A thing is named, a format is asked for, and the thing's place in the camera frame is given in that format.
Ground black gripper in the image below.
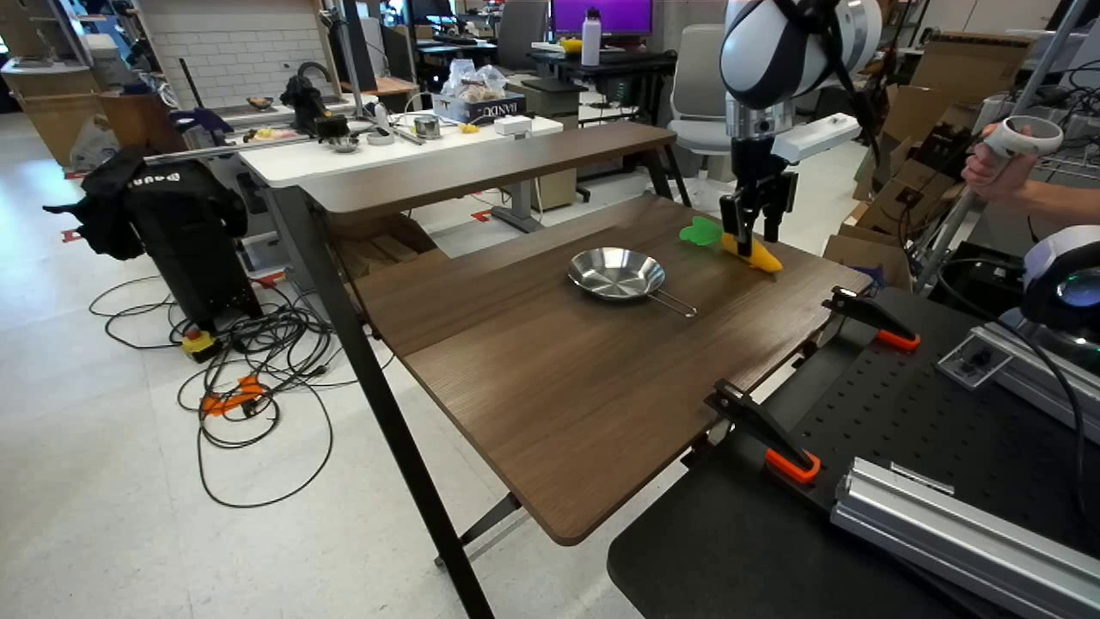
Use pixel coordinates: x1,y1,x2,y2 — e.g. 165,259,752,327
717,138,801,263

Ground orange carrot plushie green leaves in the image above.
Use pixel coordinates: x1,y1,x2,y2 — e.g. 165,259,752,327
676,213,792,278

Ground white VR controller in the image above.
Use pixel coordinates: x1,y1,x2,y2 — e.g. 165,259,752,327
975,109,1070,166

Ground person's bare forearm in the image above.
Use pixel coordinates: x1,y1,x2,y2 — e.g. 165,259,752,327
1018,176,1100,230

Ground small stainless steel pan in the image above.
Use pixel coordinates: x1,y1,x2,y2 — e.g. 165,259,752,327
565,245,706,325

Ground person's bare hand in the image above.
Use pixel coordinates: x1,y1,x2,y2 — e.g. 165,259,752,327
956,136,1043,210

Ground black orange-tipped spring clamp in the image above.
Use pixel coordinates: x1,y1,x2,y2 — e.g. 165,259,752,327
706,380,827,491
817,284,927,357

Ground brown cardboard box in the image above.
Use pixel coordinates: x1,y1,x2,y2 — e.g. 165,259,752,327
887,33,1039,149
15,82,189,166
823,155,980,290

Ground white office chair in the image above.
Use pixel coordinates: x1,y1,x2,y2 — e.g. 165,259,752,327
662,20,739,160

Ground grey metal stand pole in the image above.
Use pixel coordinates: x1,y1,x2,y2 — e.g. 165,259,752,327
911,0,1094,297

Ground white bottle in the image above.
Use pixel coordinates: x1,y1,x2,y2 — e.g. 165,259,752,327
579,6,610,74

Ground monitor with purple screen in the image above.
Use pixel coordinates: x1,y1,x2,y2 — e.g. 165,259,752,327
547,0,660,46

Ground small white bowl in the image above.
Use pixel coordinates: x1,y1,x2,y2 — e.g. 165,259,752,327
487,109,536,145

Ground black perforated mounting board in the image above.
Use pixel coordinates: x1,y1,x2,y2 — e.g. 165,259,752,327
604,285,1100,619

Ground silver metal plate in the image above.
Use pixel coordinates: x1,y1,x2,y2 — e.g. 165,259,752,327
934,332,1020,395

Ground wood top desk black legs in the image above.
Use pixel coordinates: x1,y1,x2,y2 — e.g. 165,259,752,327
233,117,698,619

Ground clear plastic bag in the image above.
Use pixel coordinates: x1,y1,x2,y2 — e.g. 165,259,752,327
436,57,533,123

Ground black work table leg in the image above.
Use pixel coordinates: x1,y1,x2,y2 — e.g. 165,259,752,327
433,490,526,576

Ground black desktop device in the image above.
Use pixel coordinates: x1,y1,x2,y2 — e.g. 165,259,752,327
279,60,361,155

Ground black computer tower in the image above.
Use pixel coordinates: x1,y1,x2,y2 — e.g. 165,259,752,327
121,155,267,337

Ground black backpack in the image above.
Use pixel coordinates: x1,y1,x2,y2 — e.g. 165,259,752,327
41,149,151,265

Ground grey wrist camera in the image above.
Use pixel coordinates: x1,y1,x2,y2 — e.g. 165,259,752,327
768,109,868,166

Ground silver aluminium extrusion rail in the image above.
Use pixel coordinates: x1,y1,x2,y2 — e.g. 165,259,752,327
827,456,1100,619

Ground orange floor cable plug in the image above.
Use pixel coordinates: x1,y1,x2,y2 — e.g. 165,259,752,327
196,372,275,422

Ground black floor cable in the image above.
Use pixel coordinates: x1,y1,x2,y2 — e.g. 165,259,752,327
85,271,345,516

